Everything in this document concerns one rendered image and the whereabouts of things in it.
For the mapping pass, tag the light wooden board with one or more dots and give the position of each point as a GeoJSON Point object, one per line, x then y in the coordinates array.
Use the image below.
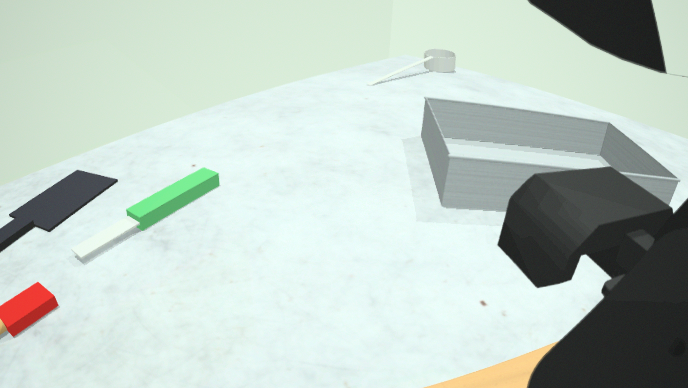
{"type": "Point", "coordinates": [513, 373]}

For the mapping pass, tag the white saucepan with long handle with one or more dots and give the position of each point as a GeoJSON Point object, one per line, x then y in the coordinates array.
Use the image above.
{"type": "Point", "coordinates": [437, 60]}

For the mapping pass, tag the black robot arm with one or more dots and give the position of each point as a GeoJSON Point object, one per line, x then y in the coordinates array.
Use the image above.
{"type": "Point", "coordinates": [637, 335]}

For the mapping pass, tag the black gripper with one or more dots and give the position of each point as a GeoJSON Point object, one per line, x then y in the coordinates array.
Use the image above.
{"type": "Point", "coordinates": [556, 217]}

